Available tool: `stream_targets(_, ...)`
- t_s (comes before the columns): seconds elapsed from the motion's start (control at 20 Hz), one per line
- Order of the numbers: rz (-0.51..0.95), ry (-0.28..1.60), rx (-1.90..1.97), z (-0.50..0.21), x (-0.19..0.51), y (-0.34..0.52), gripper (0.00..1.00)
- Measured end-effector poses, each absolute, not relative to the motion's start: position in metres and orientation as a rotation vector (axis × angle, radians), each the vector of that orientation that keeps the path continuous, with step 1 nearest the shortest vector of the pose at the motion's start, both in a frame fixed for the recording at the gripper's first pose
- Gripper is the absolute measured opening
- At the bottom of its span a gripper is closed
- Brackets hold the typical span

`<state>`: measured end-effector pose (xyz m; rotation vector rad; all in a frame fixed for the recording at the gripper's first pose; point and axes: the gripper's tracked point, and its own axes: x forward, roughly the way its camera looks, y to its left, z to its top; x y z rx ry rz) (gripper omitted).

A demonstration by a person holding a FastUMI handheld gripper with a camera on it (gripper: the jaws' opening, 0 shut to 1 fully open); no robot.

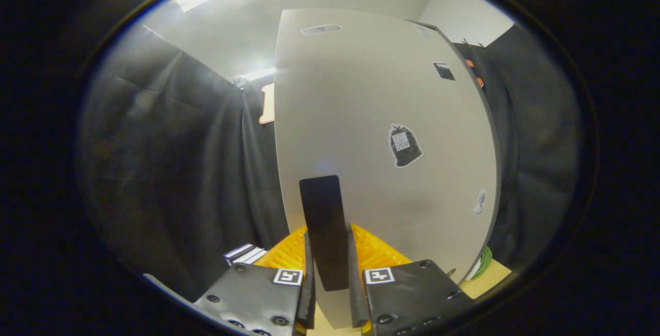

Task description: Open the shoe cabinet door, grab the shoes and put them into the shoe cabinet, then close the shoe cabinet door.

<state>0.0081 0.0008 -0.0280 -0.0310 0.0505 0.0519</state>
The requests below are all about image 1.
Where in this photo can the black backdrop cloth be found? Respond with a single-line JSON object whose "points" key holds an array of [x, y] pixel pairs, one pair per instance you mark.
{"points": [[170, 161]]}

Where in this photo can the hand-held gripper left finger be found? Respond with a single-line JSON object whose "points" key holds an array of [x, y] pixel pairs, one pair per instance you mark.
{"points": [[309, 300]]}

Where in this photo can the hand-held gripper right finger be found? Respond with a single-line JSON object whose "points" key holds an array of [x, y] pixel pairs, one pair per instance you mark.
{"points": [[356, 295]]}

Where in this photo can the black and white striped object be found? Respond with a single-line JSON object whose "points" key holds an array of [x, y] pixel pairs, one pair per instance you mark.
{"points": [[245, 253]]}

